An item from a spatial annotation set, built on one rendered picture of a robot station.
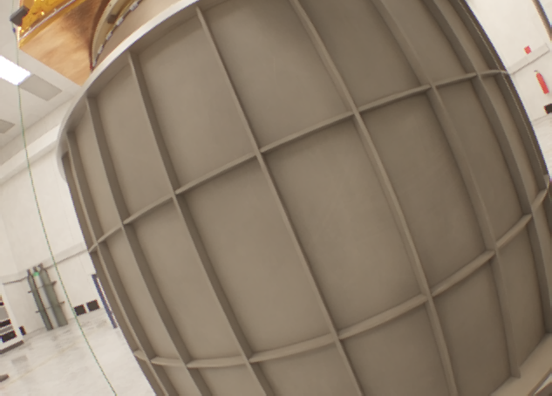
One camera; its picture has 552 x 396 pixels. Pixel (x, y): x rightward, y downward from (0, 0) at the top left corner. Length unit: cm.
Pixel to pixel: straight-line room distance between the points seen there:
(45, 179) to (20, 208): 126
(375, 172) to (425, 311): 30
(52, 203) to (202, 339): 785
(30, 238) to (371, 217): 884
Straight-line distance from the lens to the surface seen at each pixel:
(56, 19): 152
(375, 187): 60
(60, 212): 827
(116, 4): 140
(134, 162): 76
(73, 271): 818
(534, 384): 91
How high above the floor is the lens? 67
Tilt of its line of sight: 4 degrees up
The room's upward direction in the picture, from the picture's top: 23 degrees counter-clockwise
